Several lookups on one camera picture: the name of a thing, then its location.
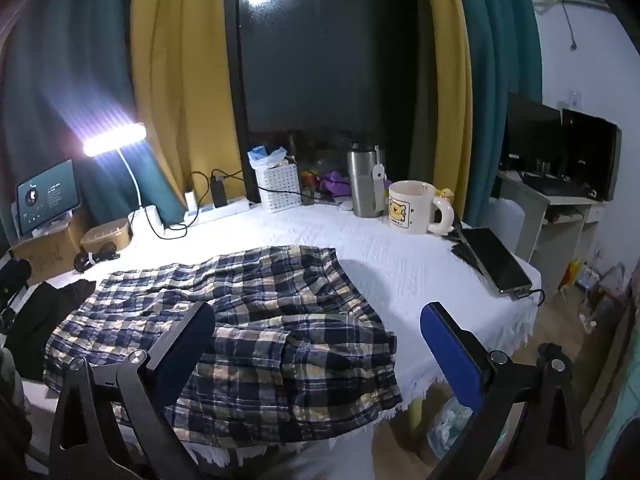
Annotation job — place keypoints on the dark window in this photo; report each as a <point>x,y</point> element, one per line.
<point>325,60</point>

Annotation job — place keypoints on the purple soft object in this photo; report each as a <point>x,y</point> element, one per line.
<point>337,184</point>

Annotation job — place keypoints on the white computer desk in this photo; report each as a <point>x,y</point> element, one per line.
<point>530,210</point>

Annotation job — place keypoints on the black garment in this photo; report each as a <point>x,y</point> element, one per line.
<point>40,320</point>

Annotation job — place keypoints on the cream bear print mug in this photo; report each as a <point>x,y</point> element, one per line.
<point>410,210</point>

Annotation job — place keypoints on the blue tissue pack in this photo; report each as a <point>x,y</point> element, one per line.
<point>265,156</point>

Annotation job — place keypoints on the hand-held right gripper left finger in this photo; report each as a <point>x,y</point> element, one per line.
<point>192,345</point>

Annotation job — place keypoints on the brown cardboard box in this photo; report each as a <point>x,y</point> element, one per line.
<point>50,257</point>

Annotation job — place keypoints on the brown lidded food container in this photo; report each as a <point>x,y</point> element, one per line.
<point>106,235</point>

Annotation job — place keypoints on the stainless steel tumbler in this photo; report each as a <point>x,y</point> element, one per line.
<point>362,185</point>

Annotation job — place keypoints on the black charger plug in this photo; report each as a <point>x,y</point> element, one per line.
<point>219,192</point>

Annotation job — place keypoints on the white charger plug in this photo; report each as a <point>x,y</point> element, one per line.
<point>190,200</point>

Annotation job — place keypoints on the teal curtain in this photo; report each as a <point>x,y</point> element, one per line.
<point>65,60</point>
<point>500,35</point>

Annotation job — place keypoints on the black computer monitor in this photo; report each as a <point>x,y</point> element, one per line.
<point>532,130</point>
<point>590,155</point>

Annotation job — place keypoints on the white power strip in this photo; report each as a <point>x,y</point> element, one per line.
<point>220,212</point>

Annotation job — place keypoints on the blue yellow plaid shirt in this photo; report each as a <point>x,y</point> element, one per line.
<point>280,320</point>

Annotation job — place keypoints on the tablet with dark screen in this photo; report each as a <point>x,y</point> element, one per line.
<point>47,195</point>

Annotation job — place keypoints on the white perforated basket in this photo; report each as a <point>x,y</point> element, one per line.
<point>277,180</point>

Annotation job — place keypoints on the dark flat device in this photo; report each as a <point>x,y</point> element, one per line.
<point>495,260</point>

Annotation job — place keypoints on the black keyboard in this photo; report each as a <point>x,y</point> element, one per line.
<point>555,187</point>

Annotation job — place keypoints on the clear plastic bag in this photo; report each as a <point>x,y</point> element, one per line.
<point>450,425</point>

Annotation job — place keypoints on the white desk lamp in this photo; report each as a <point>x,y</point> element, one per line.
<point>115,139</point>

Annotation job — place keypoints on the white tablet stand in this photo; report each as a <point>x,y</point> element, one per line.
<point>45,232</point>

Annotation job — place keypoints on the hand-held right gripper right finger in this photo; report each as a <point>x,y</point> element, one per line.
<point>450,355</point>

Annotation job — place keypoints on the yellow curtain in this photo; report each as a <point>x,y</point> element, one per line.
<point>185,60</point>
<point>445,85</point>

